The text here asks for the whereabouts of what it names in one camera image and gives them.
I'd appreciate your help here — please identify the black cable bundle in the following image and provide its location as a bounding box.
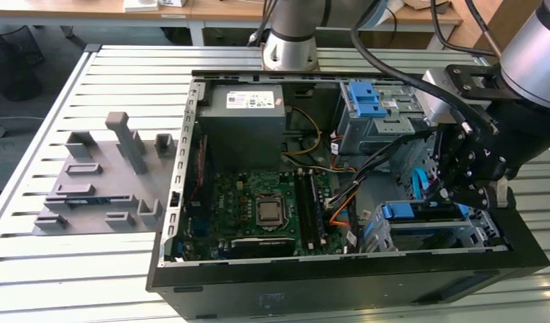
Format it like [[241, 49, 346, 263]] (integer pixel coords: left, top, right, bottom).
[[329, 131, 431, 209]]

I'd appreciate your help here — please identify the thin black cable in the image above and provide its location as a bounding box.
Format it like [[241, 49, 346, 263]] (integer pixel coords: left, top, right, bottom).
[[428, 0, 498, 57], [462, 0, 504, 58]]

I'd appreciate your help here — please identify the orange wire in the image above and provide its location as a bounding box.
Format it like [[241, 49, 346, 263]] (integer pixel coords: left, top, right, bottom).
[[329, 200, 351, 229]]

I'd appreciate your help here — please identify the thick black cable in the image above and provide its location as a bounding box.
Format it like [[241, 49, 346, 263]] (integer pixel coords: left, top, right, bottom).
[[348, 0, 499, 135]]

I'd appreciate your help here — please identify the silver CPU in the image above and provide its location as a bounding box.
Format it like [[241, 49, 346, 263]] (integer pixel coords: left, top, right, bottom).
[[255, 194, 285, 226]]

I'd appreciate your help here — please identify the metal disk bay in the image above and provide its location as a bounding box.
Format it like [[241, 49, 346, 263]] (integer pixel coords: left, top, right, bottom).
[[359, 200, 502, 253]]

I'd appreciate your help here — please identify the grey parts rack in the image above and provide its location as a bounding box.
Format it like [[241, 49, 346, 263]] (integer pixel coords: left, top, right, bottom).
[[32, 111, 181, 240]]

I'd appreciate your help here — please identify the black graphics card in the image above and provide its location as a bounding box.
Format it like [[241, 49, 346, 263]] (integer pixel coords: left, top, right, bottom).
[[228, 237, 297, 259]]

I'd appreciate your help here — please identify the grey power supply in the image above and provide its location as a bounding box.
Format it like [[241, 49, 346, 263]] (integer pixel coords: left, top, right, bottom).
[[197, 83, 288, 172]]

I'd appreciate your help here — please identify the blue drive latch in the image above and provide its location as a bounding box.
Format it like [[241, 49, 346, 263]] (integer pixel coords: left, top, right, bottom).
[[348, 82, 387, 118]]

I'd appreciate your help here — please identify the wooden desk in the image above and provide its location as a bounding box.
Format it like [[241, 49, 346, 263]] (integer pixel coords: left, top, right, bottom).
[[188, 0, 463, 51], [0, 0, 195, 38]]

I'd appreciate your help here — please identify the metal drive cage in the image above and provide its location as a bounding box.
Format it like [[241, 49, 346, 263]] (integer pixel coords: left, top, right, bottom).
[[335, 80, 436, 157]]

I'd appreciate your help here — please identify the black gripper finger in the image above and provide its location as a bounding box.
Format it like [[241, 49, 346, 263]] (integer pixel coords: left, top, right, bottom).
[[426, 123, 478, 205], [444, 174, 500, 211]]

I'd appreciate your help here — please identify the blue data wire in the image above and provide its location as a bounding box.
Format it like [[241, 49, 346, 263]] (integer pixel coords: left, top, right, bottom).
[[411, 166, 434, 203]]

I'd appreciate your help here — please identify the wooden cabinet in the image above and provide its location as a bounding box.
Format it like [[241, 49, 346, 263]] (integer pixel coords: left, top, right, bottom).
[[444, 0, 544, 61]]

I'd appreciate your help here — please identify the black PC case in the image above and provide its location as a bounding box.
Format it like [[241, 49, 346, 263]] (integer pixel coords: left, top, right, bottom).
[[144, 69, 550, 320]]

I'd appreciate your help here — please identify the green motherboard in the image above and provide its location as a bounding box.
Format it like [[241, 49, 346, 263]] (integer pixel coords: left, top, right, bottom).
[[184, 170, 360, 262]]

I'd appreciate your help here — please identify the yellow wire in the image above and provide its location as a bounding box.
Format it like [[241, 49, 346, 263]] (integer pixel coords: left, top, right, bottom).
[[280, 106, 323, 157]]

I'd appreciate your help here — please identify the black case fan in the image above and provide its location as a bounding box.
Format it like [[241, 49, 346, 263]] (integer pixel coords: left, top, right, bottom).
[[184, 134, 215, 216]]

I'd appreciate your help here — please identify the brown cardboard piece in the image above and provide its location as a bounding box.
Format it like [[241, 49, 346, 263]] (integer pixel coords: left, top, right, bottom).
[[402, 0, 450, 15]]

